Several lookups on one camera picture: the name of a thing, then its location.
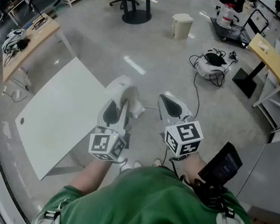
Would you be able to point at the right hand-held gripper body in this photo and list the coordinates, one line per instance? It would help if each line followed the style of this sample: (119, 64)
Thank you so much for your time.
(184, 139)

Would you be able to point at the person's white shoe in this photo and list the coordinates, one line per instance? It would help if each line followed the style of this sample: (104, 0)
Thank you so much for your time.
(157, 163)
(137, 165)

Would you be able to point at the clear water jug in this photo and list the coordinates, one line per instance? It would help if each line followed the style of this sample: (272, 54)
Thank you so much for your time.
(225, 16)

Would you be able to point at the black chest-mounted screen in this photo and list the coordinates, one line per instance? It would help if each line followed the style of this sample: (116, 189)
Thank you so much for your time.
(223, 165)

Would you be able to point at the small white-framed table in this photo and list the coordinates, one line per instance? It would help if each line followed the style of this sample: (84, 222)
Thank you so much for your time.
(19, 3)

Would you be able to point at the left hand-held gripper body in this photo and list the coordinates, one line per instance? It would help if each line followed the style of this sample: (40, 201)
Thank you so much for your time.
(106, 145)

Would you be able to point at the black platform trolley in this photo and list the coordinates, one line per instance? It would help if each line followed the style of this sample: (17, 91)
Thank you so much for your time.
(232, 32)

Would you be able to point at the person's left forearm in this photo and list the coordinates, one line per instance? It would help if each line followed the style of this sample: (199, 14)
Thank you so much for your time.
(91, 174)

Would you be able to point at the person's right forearm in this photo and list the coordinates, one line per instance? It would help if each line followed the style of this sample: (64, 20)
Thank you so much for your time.
(193, 166)

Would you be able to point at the white vest bundle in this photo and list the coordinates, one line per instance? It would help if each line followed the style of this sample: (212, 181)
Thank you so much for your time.
(11, 37)

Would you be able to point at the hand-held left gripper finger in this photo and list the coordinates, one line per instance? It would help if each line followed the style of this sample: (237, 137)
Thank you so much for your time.
(123, 119)
(108, 114)

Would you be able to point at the beige lidded trash bin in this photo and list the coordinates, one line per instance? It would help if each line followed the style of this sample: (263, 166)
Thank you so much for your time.
(181, 26)

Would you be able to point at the small white crumpled object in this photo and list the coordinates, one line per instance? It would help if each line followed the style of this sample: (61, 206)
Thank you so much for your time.
(264, 46)

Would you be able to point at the white rectangular table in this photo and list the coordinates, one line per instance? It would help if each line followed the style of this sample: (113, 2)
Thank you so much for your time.
(59, 112)

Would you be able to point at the black wheeled office chair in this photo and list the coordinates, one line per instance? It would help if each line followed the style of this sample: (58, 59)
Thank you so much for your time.
(233, 0)

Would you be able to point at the white cloth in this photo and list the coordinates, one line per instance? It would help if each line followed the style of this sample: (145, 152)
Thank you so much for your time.
(115, 84)

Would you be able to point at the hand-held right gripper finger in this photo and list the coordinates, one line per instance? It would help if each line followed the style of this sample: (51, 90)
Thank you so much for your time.
(165, 115)
(183, 111)

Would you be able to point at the yellow-topped stand table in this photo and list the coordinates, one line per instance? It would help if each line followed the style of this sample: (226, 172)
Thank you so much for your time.
(268, 55)

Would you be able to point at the long wooden desk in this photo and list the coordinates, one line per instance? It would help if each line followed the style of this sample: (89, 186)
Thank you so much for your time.
(33, 43)

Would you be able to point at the white power strip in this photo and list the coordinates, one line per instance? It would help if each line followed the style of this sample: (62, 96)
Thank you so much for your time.
(17, 94)

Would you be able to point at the person's green shirt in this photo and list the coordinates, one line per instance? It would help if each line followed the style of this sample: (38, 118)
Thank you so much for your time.
(141, 208)

